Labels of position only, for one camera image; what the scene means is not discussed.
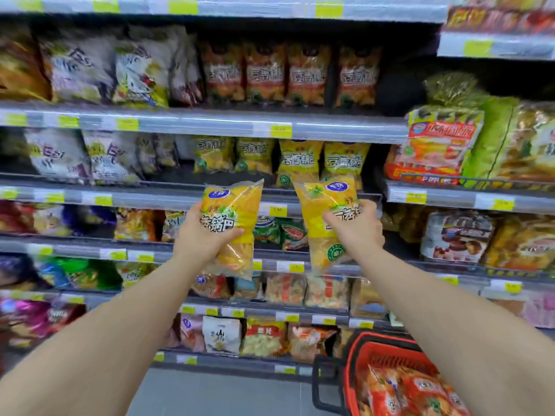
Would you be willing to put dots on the orange brown crisp bag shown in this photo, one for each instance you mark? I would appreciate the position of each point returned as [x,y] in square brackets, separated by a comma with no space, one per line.
[223,73]
[264,73]
[308,75]
[359,77]

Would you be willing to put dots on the white ink drawing bag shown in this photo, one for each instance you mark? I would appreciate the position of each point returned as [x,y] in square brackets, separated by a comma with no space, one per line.
[222,335]

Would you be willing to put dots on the pile of orange packets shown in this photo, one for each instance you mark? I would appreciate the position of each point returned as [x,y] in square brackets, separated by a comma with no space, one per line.
[416,394]

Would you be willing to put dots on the orange white bag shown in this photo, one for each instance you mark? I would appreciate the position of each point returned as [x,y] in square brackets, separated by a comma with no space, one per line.
[310,344]

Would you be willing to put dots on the tan pastry pack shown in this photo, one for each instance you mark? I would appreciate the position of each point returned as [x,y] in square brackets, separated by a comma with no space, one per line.
[366,298]

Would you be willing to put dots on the white red bag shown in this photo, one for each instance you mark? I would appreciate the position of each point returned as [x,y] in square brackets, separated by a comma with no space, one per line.
[173,226]

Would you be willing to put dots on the white chips bag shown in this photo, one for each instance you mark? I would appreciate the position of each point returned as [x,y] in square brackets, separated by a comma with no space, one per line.
[76,69]
[141,77]

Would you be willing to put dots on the assorted colourful chip bags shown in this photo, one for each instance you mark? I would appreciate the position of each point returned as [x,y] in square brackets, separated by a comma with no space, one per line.
[65,272]

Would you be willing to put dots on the pale bag red label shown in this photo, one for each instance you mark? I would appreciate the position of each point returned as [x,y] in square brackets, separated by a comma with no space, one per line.
[263,340]

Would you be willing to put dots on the green shrimp print bag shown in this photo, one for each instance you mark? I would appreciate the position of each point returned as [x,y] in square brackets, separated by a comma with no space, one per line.
[294,234]

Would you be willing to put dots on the green yellow bag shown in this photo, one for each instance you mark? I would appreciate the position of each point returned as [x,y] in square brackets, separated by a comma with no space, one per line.
[520,142]

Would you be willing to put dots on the person's right hand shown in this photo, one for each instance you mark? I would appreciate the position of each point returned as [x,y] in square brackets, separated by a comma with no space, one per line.
[362,236]

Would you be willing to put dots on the green blue bag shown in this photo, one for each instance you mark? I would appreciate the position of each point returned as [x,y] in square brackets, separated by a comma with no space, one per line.
[266,231]

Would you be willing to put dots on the pale red noodle bag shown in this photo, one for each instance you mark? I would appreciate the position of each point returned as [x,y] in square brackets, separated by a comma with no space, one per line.
[285,289]
[327,292]

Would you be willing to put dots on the red plastic shopping basket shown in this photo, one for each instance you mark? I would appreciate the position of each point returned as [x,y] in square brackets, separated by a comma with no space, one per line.
[390,350]

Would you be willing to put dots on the chocolate pie pack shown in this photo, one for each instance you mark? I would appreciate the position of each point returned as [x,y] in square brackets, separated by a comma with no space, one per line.
[457,238]

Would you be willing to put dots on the red yellow multipack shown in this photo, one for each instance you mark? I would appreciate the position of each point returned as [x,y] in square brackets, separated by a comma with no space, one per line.
[433,147]

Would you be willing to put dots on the yellow snack packet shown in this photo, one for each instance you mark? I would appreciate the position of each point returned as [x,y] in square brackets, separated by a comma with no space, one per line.
[316,203]
[243,199]

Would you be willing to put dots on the person's right forearm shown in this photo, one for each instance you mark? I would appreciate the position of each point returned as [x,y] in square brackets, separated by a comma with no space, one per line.
[455,333]

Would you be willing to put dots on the white printed snack package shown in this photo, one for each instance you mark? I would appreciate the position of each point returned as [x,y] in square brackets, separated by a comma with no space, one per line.
[110,158]
[186,73]
[56,155]
[166,150]
[147,153]

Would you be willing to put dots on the grey store shelving unit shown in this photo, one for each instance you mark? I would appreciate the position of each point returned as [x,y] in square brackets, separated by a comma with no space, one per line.
[195,125]

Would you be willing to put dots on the yellow brown bread bag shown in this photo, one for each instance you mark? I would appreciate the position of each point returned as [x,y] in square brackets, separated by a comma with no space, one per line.
[520,244]

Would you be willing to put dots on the orange bag blue badge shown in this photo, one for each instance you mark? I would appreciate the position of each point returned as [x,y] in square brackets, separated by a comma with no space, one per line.
[211,288]

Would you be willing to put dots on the person's left forearm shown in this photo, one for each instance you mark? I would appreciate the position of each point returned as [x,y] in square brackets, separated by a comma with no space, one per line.
[108,342]

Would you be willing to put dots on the pink wafer pack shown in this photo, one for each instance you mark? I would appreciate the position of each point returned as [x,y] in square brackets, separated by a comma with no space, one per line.
[540,309]

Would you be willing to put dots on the person's left hand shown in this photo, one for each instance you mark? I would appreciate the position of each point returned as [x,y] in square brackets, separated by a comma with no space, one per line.
[199,244]

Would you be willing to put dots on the row of yellow snack packets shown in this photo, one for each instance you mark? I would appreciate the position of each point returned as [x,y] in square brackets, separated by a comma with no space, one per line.
[299,160]

